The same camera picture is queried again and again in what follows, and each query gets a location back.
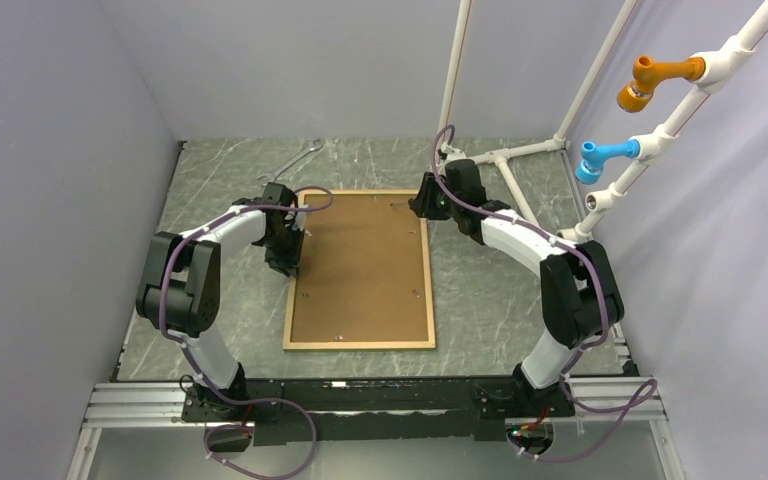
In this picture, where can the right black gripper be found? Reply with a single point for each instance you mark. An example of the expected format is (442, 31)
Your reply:
(423, 204)

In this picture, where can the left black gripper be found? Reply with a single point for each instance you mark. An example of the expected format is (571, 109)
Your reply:
(290, 263)

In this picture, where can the green wooden photo frame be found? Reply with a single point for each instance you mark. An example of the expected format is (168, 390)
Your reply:
(364, 273)

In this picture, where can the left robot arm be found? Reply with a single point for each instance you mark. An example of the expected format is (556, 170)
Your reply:
(180, 287)

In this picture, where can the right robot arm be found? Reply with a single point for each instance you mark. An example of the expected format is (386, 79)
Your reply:
(580, 299)

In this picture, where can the silver open-end wrench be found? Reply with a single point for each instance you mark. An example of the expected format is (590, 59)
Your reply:
(309, 148)

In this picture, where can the blue pipe fitting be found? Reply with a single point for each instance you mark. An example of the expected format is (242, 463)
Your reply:
(594, 157)

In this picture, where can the orange pipe fitting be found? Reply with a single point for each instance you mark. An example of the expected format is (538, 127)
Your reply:
(648, 74)

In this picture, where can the white PVC pipe rack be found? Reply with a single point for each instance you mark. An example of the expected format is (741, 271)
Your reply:
(526, 84)

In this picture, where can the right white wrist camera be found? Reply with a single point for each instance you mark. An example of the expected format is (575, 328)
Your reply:
(449, 153)

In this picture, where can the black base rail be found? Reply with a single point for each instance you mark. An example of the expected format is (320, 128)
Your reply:
(293, 410)

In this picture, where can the aluminium extrusion frame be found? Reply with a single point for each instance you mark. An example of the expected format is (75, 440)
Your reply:
(135, 430)

